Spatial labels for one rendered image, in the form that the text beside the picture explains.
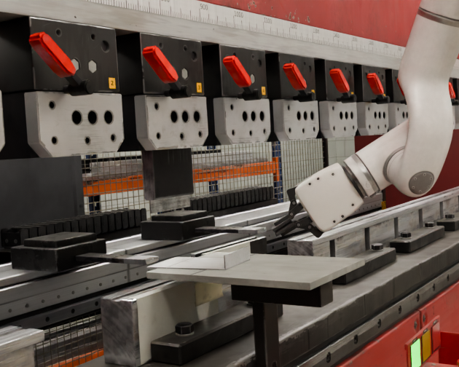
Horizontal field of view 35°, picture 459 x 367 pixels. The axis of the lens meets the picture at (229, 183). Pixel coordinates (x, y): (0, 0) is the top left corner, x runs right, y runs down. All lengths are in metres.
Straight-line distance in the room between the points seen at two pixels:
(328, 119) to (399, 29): 0.53
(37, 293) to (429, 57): 0.76
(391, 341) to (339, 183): 0.40
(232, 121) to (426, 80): 0.34
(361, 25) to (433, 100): 0.51
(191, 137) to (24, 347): 0.41
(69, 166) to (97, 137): 0.74
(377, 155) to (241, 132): 0.26
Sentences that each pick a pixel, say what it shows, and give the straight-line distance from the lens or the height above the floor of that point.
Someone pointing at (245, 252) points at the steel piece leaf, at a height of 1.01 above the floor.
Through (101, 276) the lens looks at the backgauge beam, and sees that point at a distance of 1.37.
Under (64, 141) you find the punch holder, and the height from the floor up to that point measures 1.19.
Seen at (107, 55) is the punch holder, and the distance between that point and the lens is 0.98.
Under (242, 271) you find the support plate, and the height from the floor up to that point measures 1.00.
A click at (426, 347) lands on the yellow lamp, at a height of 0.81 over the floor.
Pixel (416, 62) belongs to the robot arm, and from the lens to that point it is 1.29.
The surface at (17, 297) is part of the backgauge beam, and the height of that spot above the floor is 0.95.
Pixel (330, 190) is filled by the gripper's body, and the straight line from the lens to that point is 1.34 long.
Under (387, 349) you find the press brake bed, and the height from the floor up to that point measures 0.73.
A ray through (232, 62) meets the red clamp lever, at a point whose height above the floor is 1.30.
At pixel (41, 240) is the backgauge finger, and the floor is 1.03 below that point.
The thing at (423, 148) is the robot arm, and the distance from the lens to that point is 1.26.
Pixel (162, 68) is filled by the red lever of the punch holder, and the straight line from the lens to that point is 1.01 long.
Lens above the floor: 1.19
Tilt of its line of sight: 4 degrees down
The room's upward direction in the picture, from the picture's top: 3 degrees counter-clockwise
